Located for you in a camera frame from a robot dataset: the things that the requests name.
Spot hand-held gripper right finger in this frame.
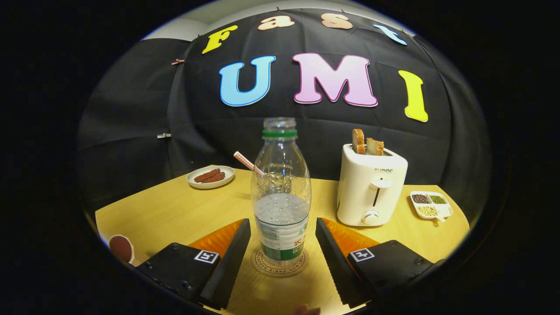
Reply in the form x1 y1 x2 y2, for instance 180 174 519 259
315 217 445 309

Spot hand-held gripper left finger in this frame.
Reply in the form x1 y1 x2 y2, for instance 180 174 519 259
136 219 252 310

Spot round wooden coaster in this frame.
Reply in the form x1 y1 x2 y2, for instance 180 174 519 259
252 247 308 277

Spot clear plastic juice bottle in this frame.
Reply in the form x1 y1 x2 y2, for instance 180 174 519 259
251 117 312 268

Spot beige cup with wooden handle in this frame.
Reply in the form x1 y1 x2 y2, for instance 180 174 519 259
108 234 136 265

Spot wooden table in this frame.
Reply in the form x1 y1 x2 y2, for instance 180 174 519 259
95 168 471 315

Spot white toaster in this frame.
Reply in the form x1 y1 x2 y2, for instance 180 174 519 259
337 143 408 227

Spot round white plate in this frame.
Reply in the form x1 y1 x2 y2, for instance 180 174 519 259
187 165 235 189

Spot red checkered straw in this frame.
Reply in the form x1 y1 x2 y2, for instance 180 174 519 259
233 151 266 177

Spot white divided dish of beans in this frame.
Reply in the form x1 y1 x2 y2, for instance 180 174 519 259
410 191 453 222

